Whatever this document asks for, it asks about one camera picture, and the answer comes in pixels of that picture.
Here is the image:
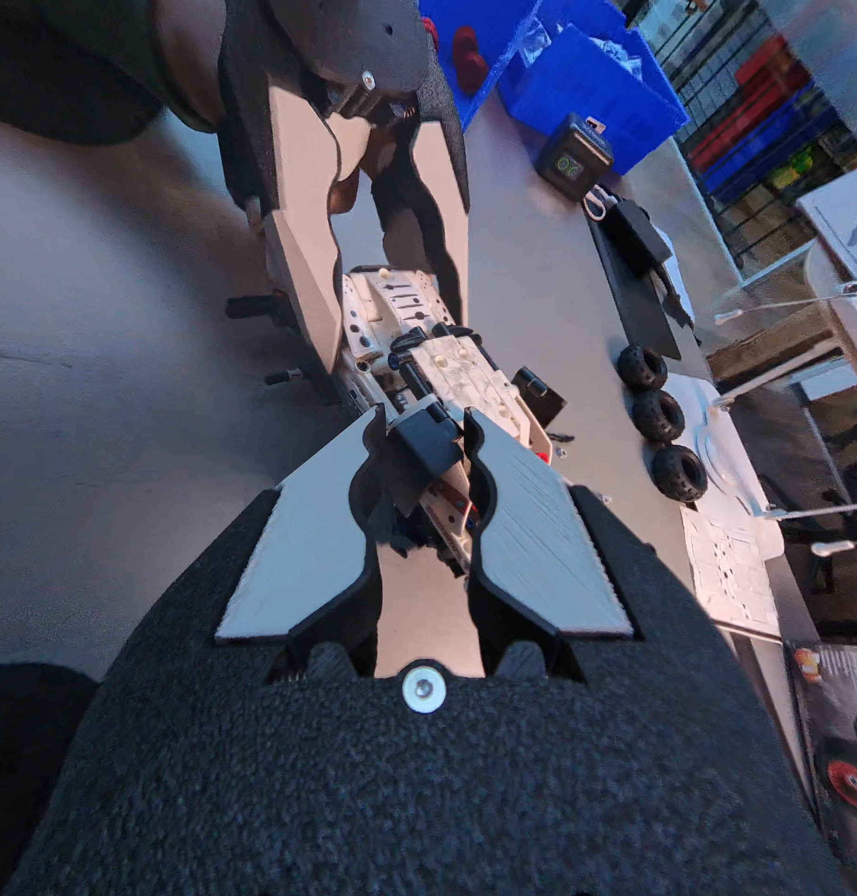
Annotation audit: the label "lego set box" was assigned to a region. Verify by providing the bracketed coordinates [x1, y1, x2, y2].
[786, 642, 857, 896]

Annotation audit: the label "lego sticker sheet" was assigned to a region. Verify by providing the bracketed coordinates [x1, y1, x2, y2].
[681, 516, 789, 642]

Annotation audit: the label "clear plastic bag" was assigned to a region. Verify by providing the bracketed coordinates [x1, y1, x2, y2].
[520, 12, 646, 78]

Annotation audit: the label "person's left forearm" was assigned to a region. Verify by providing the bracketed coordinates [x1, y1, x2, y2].
[0, 0, 247, 145]

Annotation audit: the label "white book stand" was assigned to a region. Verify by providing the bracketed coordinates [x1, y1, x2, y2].
[692, 278, 857, 561]

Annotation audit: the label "stacked red and blue crates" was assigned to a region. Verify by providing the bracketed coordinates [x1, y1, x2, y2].
[681, 35, 822, 211]

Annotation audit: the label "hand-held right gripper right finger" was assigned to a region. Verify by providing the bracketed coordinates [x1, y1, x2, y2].
[464, 409, 637, 644]

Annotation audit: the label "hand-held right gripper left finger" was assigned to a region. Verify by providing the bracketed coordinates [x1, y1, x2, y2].
[215, 409, 389, 658]

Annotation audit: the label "white lego vehicle model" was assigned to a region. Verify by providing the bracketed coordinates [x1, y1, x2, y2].
[226, 266, 572, 578]

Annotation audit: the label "black knobby lego tire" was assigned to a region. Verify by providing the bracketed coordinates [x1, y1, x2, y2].
[617, 343, 669, 393]
[631, 388, 687, 443]
[649, 444, 711, 504]

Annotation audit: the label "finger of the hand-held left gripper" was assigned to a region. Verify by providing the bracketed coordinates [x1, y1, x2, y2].
[373, 133, 471, 344]
[260, 77, 352, 386]

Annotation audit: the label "black digital timer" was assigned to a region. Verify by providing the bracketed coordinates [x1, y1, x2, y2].
[533, 114, 616, 198]

